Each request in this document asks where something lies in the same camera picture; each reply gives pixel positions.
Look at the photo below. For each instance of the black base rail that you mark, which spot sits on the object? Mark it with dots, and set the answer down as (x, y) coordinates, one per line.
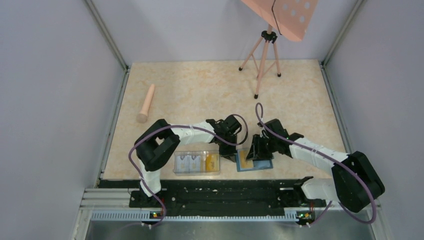
(218, 198)

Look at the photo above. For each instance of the clear acrylic card stand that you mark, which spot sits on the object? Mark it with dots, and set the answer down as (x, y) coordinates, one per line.
(203, 156)

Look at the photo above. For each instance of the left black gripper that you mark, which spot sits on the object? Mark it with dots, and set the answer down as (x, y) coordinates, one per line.
(229, 154)

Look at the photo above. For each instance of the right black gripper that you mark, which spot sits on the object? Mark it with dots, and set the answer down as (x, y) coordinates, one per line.
(256, 152)

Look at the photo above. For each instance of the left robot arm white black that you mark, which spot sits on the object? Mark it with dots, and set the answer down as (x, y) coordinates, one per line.
(155, 147)

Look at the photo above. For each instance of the blue card holder wallet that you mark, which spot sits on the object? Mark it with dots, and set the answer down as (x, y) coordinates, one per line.
(261, 164)

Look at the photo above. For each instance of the pink perforated board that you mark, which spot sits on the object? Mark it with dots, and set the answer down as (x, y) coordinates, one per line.
(290, 17)

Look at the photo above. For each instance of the pink cylindrical handle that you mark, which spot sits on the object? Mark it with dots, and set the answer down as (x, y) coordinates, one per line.
(143, 114)

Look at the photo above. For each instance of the silver VIP card left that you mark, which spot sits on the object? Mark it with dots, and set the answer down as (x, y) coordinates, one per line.
(182, 164)

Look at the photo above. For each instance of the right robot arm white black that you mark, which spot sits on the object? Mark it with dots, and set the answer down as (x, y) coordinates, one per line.
(353, 181)

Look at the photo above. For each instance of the aluminium slotted rail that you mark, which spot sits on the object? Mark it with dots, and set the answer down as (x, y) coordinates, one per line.
(139, 215)

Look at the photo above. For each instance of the pink tripod stand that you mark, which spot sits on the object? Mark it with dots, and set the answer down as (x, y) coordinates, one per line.
(269, 37)

